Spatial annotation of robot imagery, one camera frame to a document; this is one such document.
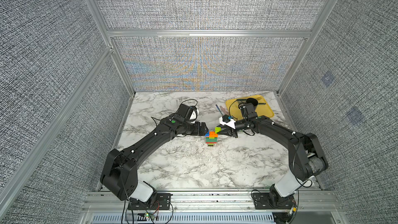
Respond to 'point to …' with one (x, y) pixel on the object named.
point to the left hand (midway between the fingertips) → (204, 129)
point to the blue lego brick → (207, 134)
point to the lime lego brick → (217, 129)
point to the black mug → (253, 100)
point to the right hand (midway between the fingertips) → (218, 125)
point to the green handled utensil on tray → (243, 99)
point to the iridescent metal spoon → (221, 112)
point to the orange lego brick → (212, 134)
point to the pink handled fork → (224, 110)
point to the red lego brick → (211, 142)
